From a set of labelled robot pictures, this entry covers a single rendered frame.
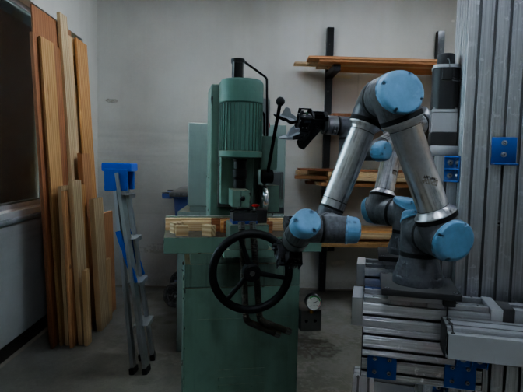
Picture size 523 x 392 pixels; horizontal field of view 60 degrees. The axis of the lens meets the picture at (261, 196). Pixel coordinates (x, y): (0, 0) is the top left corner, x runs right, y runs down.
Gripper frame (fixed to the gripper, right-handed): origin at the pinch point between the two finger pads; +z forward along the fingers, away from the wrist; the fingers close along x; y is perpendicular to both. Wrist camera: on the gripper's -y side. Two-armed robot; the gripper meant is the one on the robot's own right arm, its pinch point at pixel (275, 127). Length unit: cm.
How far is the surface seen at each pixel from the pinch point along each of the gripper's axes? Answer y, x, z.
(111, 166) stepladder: -67, -49, 73
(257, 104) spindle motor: 4.8, -7.7, 6.7
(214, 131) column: -18.2, -19.4, 21.9
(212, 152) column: -25.1, -13.3, 22.3
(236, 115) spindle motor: 2.5, -3.1, 15.0
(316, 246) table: -29.5, 35.6, -16.2
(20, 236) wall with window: -126, -48, 132
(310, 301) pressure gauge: -40, 53, -13
